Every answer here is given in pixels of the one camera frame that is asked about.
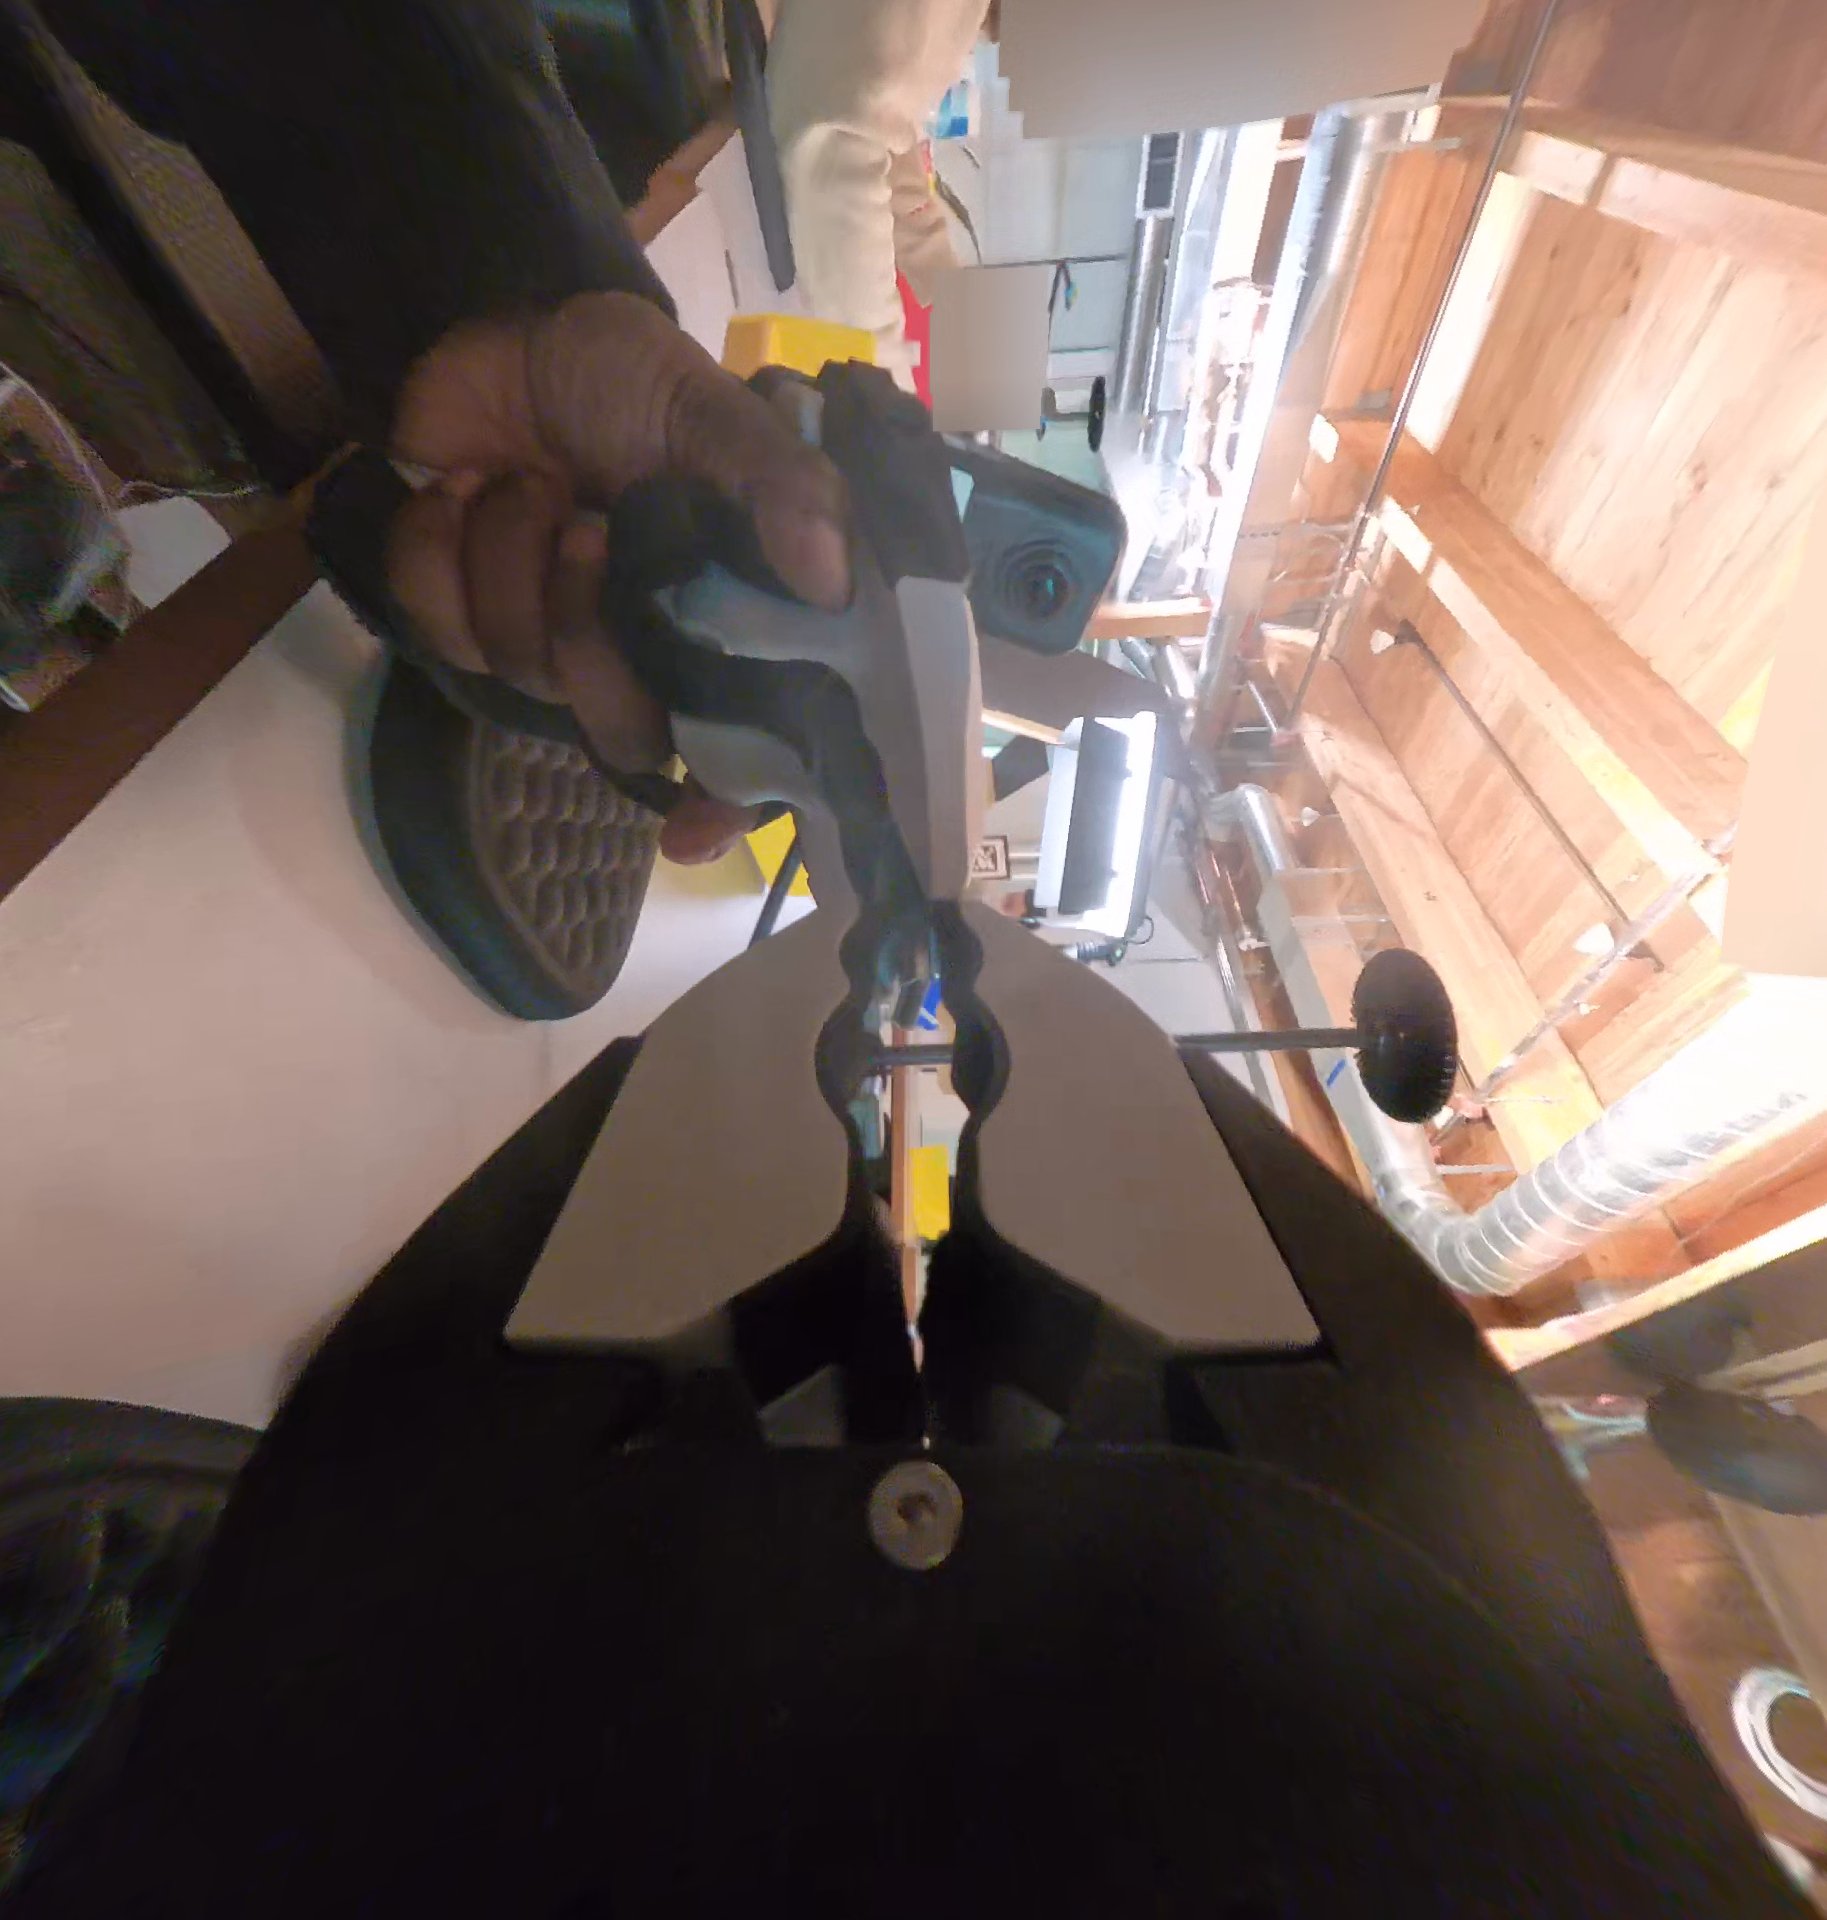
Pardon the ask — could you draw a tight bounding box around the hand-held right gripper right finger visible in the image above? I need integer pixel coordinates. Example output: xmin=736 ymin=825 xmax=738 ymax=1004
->
xmin=936 ymin=895 xmax=1324 ymax=1347

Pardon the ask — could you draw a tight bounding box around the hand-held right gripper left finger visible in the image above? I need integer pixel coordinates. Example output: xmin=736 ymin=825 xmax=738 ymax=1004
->
xmin=506 ymin=904 xmax=892 ymax=1347

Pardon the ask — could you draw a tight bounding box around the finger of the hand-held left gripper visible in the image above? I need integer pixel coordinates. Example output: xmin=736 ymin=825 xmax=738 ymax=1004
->
xmin=838 ymin=576 xmax=994 ymax=978

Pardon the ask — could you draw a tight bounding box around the yellow plastic bin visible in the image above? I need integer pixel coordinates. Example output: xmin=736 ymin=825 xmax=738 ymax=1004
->
xmin=718 ymin=312 xmax=880 ymax=379

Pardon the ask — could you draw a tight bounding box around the person's left forearm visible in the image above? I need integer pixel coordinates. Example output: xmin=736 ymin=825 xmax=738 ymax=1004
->
xmin=44 ymin=0 xmax=682 ymax=451

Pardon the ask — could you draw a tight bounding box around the person's left hand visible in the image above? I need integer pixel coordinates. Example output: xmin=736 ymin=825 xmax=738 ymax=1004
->
xmin=386 ymin=292 xmax=858 ymax=867

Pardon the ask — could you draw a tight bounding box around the softbox light panel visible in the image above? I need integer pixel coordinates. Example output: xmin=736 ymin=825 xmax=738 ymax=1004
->
xmin=1034 ymin=712 xmax=1162 ymax=918

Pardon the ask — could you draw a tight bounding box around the black disc floor stand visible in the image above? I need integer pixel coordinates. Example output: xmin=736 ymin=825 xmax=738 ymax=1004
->
xmin=1176 ymin=948 xmax=1460 ymax=1124

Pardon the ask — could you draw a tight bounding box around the black honeycomb armrest pad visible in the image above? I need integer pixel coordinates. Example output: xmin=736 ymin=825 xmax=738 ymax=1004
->
xmin=370 ymin=659 xmax=664 ymax=1025

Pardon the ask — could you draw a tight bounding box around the black round fan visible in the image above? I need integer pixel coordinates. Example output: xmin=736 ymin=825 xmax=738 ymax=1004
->
xmin=1647 ymin=1380 xmax=1827 ymax=1517

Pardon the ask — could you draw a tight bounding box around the silver ventilation duct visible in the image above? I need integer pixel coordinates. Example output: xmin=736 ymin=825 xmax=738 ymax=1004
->
xmin=1364 ymin=1071 xmax=1827 ymax=1300

